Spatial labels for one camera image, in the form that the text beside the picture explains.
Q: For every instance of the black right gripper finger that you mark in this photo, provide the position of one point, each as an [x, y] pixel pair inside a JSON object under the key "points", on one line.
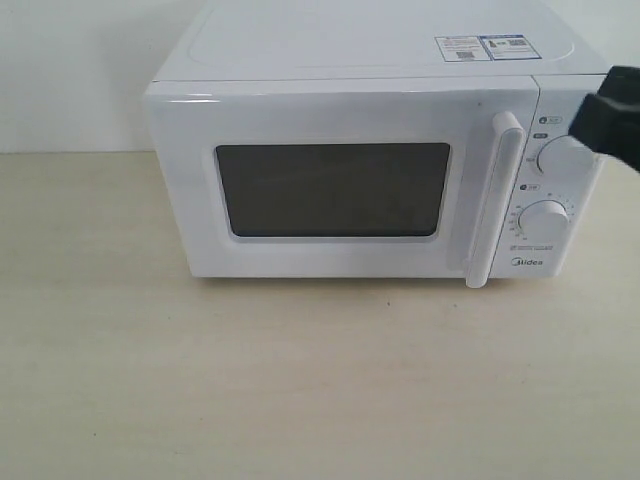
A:
{"points": [[607, 121]]}

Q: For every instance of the white microwave door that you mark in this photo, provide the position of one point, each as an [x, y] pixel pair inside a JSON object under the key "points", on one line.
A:
{"points": [[341, 178]]}

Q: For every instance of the white microwave oven body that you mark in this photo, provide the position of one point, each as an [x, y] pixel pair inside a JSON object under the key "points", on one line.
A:
{"points": [[395, 40]]}

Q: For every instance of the white upper control knob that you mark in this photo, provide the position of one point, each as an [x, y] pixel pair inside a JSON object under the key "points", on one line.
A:
{"points": [[564, 158]]}

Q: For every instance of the white control knob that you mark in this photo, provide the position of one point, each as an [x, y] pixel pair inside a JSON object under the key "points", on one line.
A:
{"points": [[564, 158], [544, 221]]}

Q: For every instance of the white lower control knob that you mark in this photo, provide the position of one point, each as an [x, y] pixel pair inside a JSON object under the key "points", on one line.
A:
{"points": [[544, 221]]}

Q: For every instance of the blue white label sticker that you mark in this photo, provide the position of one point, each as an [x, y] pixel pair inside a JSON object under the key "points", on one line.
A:
{"points": [[504, 47]]}

